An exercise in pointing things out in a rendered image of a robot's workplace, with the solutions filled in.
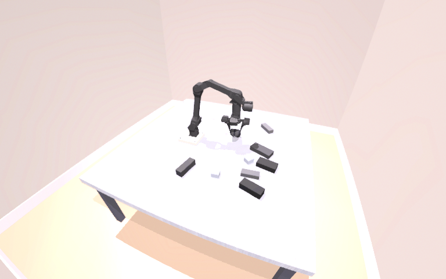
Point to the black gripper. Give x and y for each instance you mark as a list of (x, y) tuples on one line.
[(226, 119)]

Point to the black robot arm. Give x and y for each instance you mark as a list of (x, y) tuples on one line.
[(237, 101)]

